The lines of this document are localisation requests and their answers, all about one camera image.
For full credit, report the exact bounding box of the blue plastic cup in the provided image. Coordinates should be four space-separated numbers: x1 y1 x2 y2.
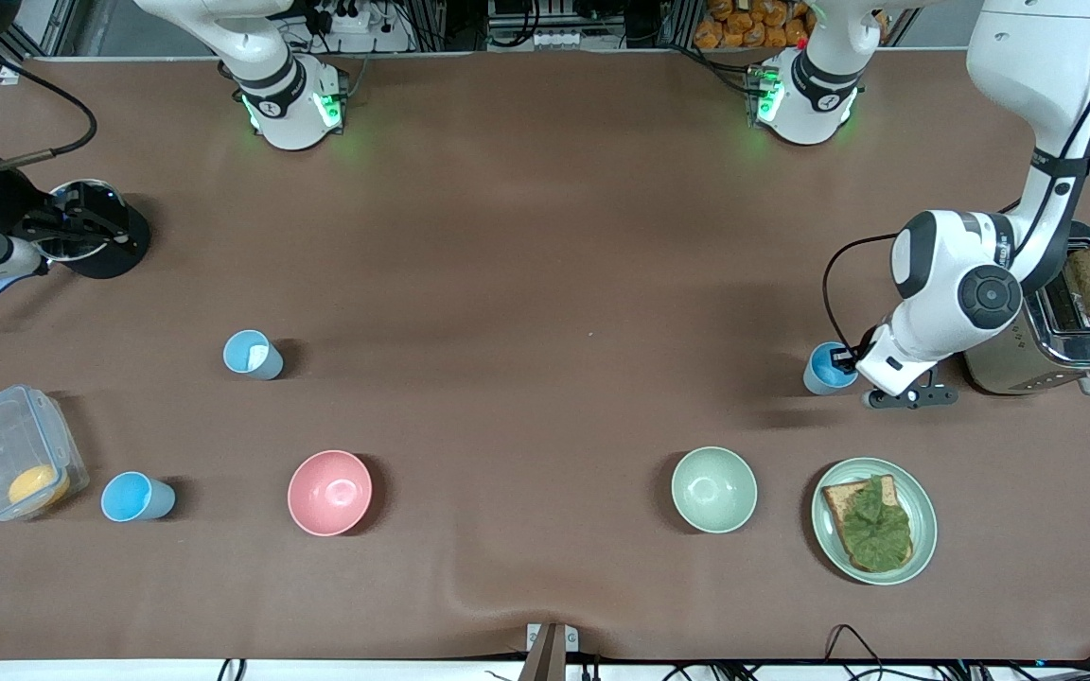
223 329 285 381
803 341 860 395
100 471 177 523

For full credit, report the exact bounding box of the green plate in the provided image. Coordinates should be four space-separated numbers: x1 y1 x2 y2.
811 458 938 586

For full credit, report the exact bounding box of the toast slice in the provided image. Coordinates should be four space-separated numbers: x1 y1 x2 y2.
822 475 915 573

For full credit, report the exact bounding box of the green lettuce leaf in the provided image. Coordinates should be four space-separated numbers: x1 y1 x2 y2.
838 476 913 572

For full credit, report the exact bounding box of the beige chrome toaster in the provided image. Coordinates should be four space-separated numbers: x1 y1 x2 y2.
963 222 1090 396

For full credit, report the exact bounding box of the green bowl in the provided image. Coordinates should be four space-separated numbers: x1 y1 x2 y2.
671 446 758 534

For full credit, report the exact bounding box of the clear plastic lidded container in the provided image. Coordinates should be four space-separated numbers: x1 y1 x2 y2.
0 384 90 523

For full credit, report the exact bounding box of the orange food in container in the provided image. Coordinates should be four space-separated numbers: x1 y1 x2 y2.
8 463 71 507

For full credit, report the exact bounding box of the pink bowl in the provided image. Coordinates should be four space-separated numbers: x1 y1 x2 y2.
288 450 373 537

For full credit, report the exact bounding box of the brown table mat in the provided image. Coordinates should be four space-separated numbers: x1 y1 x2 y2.
0 49 1090 663

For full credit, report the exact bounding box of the orange packaged snacks pile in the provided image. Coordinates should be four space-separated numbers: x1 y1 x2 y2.
694 0 816 50

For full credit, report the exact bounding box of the dark saucepan with blue handle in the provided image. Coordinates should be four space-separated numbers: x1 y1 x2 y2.
0 178 153 324

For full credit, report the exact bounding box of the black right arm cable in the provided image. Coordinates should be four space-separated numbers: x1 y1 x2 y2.
0 36 98 173

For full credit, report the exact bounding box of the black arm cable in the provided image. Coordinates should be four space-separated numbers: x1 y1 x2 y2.
822 0 1090 358
0 36 98 173

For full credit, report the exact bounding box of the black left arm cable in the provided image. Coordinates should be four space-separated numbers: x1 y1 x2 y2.
822 0 1090 358

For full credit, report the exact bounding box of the aluminium frame post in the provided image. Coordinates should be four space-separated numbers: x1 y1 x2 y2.
34 0 120 58

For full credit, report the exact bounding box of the black cable loop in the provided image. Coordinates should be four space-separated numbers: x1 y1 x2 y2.
824 624 887 677

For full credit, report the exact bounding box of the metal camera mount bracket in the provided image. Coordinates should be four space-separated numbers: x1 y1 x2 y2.
526 622 579 681

